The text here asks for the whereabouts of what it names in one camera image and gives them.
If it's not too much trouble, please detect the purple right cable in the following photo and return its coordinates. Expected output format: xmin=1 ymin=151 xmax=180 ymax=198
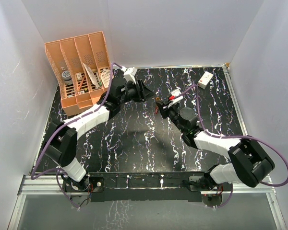
xmin=172 ymin=84 xmax=288 ymax=187

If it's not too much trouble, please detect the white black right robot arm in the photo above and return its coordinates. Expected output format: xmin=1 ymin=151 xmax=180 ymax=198
xmin=156 ymin=101 xmax=275 ymax=190

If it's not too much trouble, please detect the white label packet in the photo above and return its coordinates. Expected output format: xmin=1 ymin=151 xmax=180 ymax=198
xmin=100 ymin=69 xmax=113 ymax=88

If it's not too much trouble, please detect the white paper card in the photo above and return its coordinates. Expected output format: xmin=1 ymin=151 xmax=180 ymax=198
xmin=83 ymin=63 xmax=99 ymax=89

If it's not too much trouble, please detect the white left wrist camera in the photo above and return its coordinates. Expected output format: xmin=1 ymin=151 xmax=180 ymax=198
xmin=123 ymin=67 xmax=137 ymax=84

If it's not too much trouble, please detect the grey tape roll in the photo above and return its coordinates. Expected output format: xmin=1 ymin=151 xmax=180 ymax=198
xmin=61 ymin=68 xmax=72 ymax=85

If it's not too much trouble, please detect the purple cable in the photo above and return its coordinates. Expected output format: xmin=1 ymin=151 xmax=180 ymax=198
xmin=30 ymin=62 xmax=125 ymax=180
xmin=172 ymin=84 xmax=288 ymax=187

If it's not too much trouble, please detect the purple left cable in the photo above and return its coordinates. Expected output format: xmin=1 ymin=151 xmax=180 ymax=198
xmin=30 ymin=62 xmax=125 ymax=180

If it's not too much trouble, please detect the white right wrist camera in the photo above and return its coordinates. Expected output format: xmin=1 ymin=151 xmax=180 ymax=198
xmin=168 ymin=89 xmax=183 ymax=108

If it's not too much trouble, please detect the small white box in organizer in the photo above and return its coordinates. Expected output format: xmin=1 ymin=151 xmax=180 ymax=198
xmin=75 ymin=72 xmax=83 ymax=81

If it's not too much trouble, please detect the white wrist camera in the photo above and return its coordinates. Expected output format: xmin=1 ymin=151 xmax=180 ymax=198
xmin=168 ymin=89 xmax=183 ymax=108
xmin=123 ymin=67 xmax=137 ymax=84

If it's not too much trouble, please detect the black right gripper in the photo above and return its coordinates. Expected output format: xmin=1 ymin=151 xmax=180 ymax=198
xmin=157 ymin=100 xmax=186 ymax=133

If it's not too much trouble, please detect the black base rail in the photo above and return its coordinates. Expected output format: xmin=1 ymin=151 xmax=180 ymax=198
xmin=62 ymin=172 xmax=232 ymax=206

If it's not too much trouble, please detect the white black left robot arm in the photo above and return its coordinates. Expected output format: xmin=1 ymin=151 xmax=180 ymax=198
xmin=42 ymin=77 xmax=154 ymax=191

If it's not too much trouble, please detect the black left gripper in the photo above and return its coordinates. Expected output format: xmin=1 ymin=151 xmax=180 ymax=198
xmin=118 ymin=80 xmax=156 ymax=105

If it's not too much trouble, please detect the white red small box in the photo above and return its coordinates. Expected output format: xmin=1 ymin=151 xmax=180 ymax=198
xmin=197 ymin=71 xmax=213 ymax=89

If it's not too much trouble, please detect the orange plastic file organizer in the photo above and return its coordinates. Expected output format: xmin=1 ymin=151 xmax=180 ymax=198
xmin=45 ymin=31 xmax=110 ymax=116

